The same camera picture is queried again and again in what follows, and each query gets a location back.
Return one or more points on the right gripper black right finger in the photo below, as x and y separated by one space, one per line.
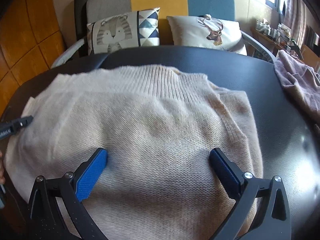
261 209

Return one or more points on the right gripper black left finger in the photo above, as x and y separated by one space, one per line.
55 205

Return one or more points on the beige knit sweater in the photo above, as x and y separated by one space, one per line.
158 126

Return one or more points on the person left hand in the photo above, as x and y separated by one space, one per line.
2 179

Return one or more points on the orange wooden cabinet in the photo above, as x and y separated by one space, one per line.
31 41

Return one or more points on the mauve knit garment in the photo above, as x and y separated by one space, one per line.
300 81

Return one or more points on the grey yellow blue sofa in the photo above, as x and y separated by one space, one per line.
90 11

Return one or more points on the tiger print cushion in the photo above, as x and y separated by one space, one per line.
128 30

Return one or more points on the wooden side table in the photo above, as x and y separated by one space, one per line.
278 38

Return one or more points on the deer print cushion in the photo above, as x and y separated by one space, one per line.
207 32

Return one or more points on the patterned curtain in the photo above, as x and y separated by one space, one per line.
295 16

